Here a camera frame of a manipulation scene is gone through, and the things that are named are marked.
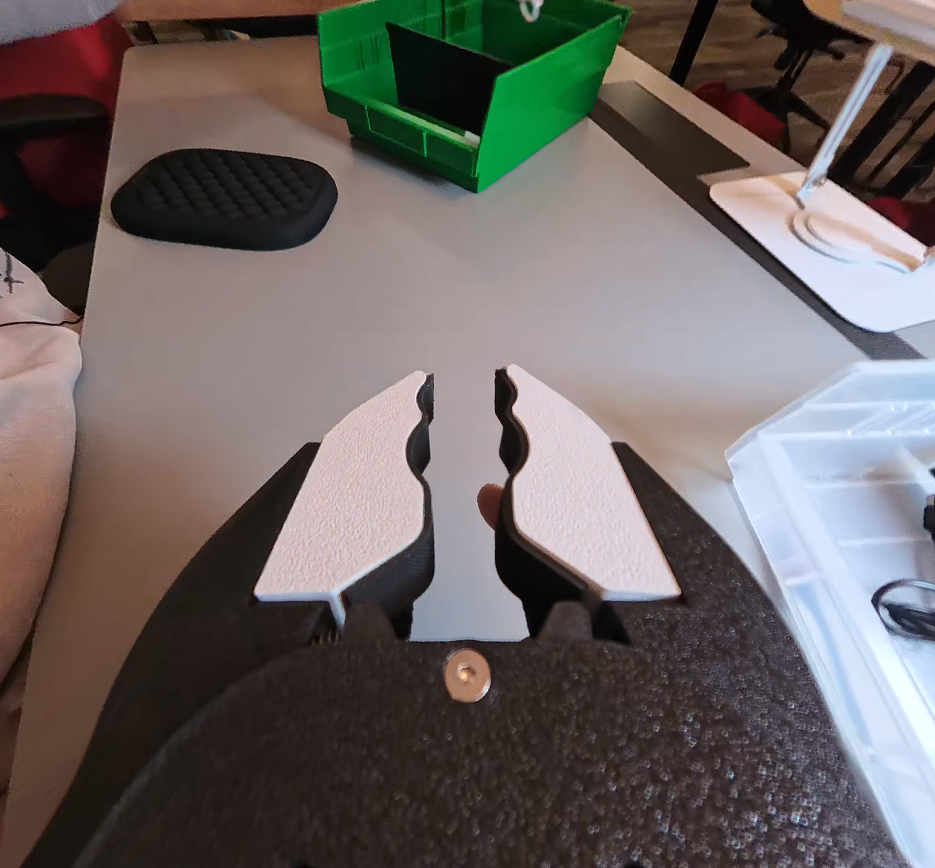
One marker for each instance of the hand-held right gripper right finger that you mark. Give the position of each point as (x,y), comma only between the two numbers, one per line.
(577,503)

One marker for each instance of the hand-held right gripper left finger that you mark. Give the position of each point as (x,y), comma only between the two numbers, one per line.
(350,503)

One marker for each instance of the person's right hand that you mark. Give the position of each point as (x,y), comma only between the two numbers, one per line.
(491,504)

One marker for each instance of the clear plastic bin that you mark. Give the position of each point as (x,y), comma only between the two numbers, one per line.
(825,488)

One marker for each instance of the person's white hoodie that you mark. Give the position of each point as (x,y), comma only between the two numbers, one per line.
(33,444)

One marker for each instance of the black wrist rest pad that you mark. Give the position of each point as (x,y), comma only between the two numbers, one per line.
(223,199)

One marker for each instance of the white stand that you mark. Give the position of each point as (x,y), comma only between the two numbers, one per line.
(796,239)

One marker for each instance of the green plastic bin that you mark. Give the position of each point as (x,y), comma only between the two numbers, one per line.
(540,108)

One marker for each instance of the black divider card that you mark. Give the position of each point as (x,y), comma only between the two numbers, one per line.
(438,75)

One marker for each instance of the black office chair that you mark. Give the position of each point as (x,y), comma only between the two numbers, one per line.
(803,20)

